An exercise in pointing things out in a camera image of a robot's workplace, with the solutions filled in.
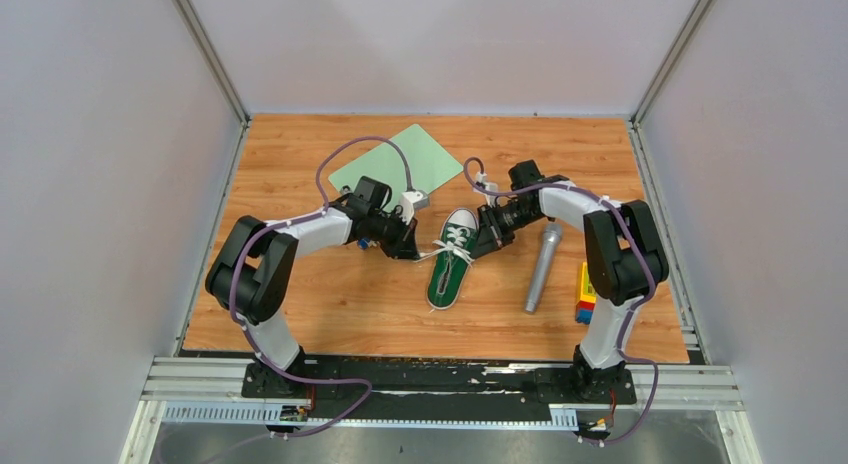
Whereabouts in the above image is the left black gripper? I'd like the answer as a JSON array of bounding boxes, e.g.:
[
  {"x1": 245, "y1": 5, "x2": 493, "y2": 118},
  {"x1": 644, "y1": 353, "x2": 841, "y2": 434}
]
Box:
[{"x1": 366, "y1": 208, "x2": 419, "y2": 261}]

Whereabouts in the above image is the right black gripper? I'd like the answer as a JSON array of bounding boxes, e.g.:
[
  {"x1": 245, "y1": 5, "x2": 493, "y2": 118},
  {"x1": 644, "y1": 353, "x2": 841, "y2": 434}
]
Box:
[{"x1": 472, "y1": 201, "x2": 543, "y2": 260}]

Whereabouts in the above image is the green canvas sneaker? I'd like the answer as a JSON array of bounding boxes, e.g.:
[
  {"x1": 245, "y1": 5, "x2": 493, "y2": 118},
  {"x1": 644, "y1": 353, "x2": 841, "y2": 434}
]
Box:
[{"x1": 426, "y1": 208, "x2": 479, "y2": 310}]

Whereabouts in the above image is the white shoelace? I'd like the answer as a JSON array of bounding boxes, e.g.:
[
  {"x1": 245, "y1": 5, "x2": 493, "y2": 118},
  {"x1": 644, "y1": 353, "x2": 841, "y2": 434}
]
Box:
[{"x1": 415, "y1": 225, "x2": 476, "y2": 265}]

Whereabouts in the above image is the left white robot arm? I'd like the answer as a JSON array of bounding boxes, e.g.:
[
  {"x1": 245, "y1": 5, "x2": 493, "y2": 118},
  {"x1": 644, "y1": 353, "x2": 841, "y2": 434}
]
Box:
[{"x1": 205, "y1": 177, "x2": 429, "y2": 397}]

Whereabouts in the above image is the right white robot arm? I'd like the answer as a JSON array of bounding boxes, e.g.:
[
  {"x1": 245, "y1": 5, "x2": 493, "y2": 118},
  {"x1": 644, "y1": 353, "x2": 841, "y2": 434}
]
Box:
[{"x1": 463, "y1": 160, "x2": 670, "y2": 402}]

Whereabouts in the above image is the blue red toy car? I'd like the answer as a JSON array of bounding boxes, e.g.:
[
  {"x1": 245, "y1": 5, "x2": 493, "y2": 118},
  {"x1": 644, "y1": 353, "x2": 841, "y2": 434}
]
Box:
[{"x1": 357, "y1": 238, "x2": 378, "y2": 250}]

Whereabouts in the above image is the silver microphone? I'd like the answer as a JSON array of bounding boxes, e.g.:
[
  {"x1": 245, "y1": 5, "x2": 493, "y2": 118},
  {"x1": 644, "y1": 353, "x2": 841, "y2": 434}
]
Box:
[{"x1": 524, "y1": 222, "x2": 564, "y2": 314}]

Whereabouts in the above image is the light green cutting mat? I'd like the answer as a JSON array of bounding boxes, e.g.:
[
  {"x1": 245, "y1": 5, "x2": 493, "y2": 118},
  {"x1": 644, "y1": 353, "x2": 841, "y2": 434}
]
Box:
[{"x1": 329, "y1": 124, "x2": 462, "y2": 210}]

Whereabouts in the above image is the yellow red blue block stack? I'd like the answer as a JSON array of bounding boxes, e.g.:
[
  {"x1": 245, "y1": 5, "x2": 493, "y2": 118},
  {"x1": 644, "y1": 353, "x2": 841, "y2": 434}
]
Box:
[{"x1": 575, "y1": 262, "x2": 597, "y2": 325}]

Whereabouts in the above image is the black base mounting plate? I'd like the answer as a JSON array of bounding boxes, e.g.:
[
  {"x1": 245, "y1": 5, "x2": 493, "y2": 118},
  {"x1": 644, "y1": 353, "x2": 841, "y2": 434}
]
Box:
[{"x1": 241, "y1": 355, "x2": 637, "y2": 422}]

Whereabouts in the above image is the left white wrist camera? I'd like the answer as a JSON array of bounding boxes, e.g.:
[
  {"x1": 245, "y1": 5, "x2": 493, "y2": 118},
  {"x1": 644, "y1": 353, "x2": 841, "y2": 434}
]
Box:
[{"x1": 398, "y1": 190, "x2": 430, "y2": 224}]

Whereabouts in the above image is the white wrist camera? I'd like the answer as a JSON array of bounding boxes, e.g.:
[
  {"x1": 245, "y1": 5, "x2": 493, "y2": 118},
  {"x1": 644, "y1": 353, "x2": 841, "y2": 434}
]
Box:
[
  {"x1": 473, "y1": 172, "x2": 498, "y2": 207},
  {"x1": 398, "y1": 190, "x2": 430, "y2": 224}
]

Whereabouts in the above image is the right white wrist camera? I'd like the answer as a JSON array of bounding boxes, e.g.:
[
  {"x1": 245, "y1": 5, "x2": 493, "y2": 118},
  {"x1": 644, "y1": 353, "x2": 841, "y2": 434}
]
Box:
[{"x1": 473, "y1": 172, "x2": 498, "y2": 207}]

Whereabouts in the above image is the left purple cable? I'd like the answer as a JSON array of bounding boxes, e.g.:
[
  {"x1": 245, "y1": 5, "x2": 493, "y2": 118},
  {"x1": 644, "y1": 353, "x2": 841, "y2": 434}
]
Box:
[{"x1": 227, "y1": 136, "x2": 416, "y2": 440}]

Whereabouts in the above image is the purple cable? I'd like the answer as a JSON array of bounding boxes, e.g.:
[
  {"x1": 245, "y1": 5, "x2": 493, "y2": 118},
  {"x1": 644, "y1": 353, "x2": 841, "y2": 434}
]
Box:
[
  {"x1": 462, "y1": 157, "x2": 661, "y2": 447},
  {"x1": 227, "y1": 136, "x2": 416, "y2": 440}
]

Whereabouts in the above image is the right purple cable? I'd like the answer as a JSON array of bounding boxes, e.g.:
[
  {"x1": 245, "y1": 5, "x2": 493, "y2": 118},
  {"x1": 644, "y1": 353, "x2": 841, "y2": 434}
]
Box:
[{"x1": 462, "y1": 157, "x2": 661, "y2": 447}]

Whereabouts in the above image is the aluminium frame rail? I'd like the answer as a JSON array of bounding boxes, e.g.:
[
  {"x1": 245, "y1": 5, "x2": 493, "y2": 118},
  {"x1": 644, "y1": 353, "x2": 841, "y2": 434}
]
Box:
[{"x1": 142, "y1": 358, "x2": 744, "y2": 431}]

